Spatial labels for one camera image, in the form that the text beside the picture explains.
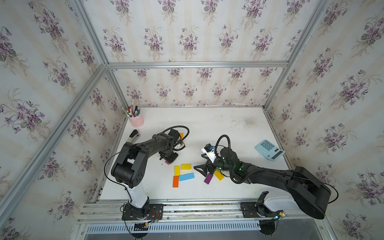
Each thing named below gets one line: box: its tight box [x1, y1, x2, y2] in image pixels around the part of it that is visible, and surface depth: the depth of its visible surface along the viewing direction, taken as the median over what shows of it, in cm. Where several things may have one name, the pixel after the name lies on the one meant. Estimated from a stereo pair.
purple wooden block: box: [204, 173, 213, 185], surface depth 85 cm
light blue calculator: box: [254, 139, 286, 162], surface depth 95 cm
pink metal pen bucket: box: [128, 115, 145, 128], surface depth 103 cm
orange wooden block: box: [172, 176, 179, 188], surface depth 84 cm
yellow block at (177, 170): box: [173, 165, 181, 177], surface depth 89 cm
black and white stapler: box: [126, 129, 141, 144], surface depth 100 cm
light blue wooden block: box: [179, 172, 195, 182], surface depth 86 cm
